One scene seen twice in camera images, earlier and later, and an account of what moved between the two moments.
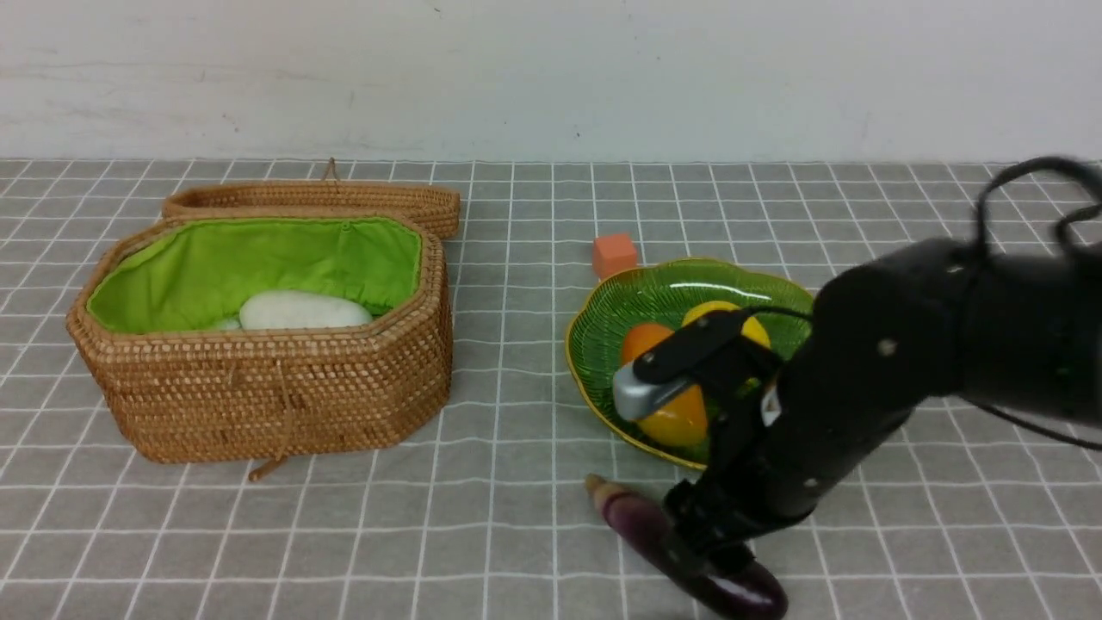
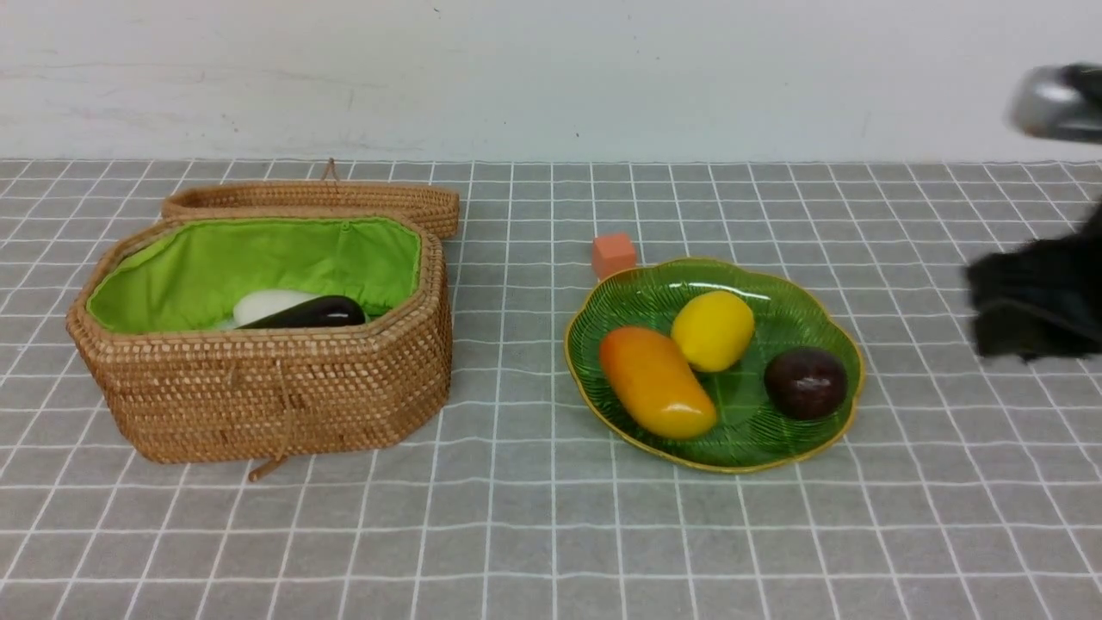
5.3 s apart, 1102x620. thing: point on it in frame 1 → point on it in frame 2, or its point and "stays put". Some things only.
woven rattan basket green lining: [198, 275] stays put
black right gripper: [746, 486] → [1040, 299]
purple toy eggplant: [750, 591] → [325, 311]
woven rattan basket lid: [436, 206] stays put
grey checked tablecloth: [949, 514] stays put
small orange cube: [613, 253] stays put
